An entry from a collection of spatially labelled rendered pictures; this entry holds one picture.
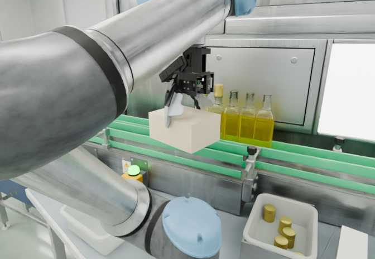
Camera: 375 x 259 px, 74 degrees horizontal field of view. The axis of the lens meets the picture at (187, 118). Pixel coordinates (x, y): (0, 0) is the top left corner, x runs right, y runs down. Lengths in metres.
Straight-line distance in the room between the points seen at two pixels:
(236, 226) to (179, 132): 0.39
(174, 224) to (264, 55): 0.71
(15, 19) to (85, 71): 6.89
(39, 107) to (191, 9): 0.22
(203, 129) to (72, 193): 0.35
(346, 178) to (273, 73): 0.42
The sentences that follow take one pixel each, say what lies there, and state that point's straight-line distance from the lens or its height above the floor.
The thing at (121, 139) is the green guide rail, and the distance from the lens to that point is 1.06.
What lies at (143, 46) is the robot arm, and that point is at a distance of 0.26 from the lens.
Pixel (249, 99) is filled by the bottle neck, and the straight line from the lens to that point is 0.88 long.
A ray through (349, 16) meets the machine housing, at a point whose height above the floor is 1.39.
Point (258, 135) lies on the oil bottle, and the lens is 0.90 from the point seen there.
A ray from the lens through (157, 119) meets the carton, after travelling 0.68.
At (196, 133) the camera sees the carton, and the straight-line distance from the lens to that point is 0.61.
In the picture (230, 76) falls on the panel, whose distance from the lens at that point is 1.03.
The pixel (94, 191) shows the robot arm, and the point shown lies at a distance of 0.43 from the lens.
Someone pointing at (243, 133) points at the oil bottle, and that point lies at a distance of 0.90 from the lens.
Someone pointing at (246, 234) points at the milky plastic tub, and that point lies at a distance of 0.72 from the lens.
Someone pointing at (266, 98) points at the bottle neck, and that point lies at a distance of 0.87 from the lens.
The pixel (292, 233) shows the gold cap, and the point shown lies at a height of 0.81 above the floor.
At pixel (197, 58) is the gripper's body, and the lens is 0.60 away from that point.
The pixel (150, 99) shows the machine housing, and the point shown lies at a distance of 1.28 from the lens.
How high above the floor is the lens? 1.32
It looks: 18 degrees down
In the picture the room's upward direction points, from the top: straight up
